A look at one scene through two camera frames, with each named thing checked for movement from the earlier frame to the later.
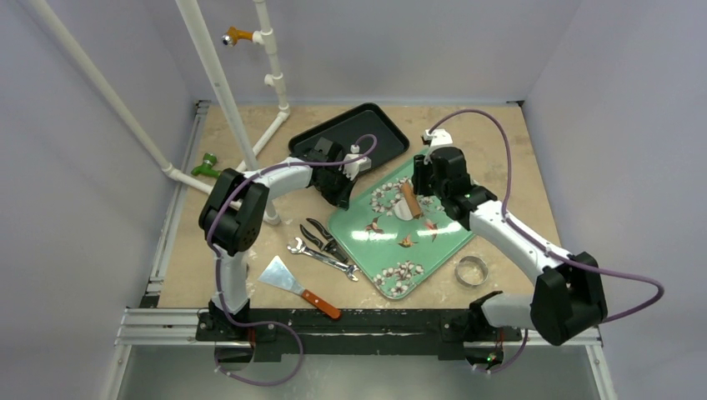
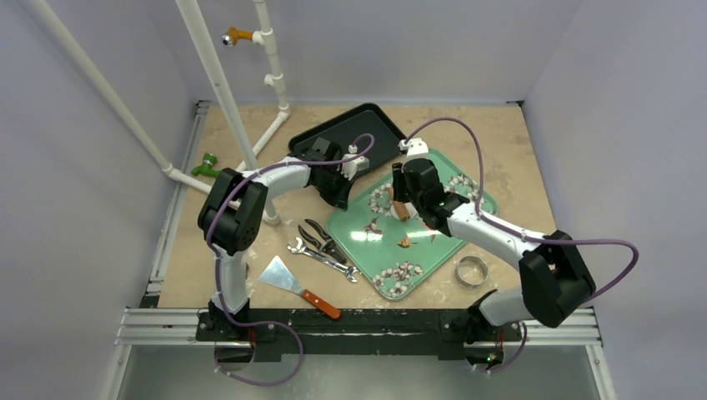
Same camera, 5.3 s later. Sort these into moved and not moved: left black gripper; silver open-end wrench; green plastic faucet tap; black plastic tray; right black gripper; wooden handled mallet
Moved: right black gripper; wooden handled mallet
Not moved: silver open-end wrench; green plastic faucet tap; black plastic tray; left black gripper
